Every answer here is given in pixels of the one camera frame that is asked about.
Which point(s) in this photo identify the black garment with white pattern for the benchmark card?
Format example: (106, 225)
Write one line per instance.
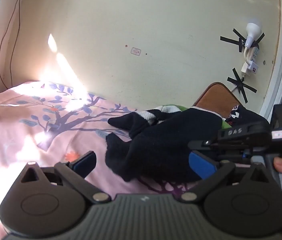
(251, 117)

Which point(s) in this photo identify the small white wall sticker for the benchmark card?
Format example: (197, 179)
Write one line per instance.
(135, 51)

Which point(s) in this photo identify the green knitted sweater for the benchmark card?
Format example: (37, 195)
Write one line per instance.
(182, 108)

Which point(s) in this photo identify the brown seat cushion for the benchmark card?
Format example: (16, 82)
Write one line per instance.
(216, 97)

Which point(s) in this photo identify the pink floral bedsheet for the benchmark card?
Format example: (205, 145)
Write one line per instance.
(18, 135)

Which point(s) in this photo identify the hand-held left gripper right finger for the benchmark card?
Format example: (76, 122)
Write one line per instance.
(201, 166)

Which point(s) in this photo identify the white power strip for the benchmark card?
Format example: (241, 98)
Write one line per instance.
(252, 57)

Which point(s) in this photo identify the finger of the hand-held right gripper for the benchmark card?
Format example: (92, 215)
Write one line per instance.
(203, 145)

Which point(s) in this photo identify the black tape cross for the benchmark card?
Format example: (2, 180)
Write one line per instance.
(242, 86)
(230, 40)

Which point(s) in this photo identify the black sweater with white stripes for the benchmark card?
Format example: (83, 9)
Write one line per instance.
(166, 142)

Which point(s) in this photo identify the white light bulb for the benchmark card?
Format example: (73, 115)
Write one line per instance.
(252, 31)

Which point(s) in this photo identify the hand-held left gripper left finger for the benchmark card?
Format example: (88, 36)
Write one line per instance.
(86, 163)

